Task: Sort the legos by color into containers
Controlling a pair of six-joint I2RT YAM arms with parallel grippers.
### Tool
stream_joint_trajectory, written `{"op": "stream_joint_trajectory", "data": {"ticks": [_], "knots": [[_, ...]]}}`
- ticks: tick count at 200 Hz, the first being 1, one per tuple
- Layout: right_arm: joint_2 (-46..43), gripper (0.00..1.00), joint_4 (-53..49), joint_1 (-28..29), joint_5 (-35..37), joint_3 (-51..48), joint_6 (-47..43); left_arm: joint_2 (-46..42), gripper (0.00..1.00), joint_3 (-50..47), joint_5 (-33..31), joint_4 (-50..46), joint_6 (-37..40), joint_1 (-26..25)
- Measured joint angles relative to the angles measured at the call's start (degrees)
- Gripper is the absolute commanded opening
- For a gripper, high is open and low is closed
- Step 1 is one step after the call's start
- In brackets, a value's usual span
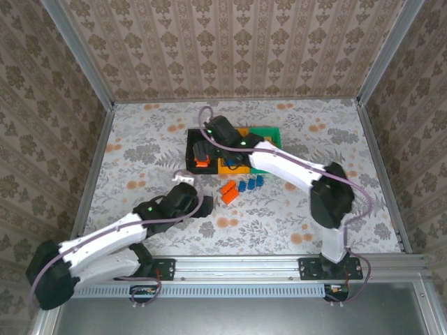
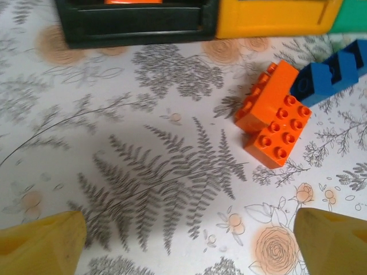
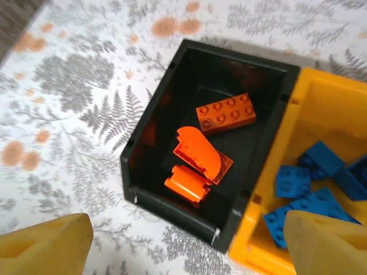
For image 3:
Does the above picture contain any yellow plastic bin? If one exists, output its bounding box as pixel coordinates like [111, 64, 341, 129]
[228, 68, 367, 275]

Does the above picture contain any black plastic bin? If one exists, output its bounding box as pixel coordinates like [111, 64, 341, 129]
[120, 39, 301, 253]

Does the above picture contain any small blue lego brick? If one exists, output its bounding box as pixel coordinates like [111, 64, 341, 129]
[337, 156, 367, 201]
[263, 205, 290, 250]
[275, 165, 313, 199]
[298, 140, 346, 180]

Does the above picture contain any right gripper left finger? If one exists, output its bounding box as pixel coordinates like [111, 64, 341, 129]
[0, 213, 94, 275]

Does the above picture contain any long blue lego brick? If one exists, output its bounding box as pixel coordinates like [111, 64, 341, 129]
[289, 187, 362, 224]

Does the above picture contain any floral patterned table cover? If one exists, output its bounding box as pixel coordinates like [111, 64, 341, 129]
[0, 0, 367, 275]

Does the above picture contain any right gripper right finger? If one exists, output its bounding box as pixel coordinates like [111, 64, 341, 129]
[283, 210, 367, 275]

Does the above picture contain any orange eight-stud lego brick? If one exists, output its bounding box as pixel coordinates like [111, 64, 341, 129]
[196, 93, 257, 136]

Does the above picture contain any small orange rounded lego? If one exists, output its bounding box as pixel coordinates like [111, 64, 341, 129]
[164, 164, 212, 209]

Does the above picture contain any orange curved lego brick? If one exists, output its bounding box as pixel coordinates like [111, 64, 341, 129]
[173, 125, 235, 186]

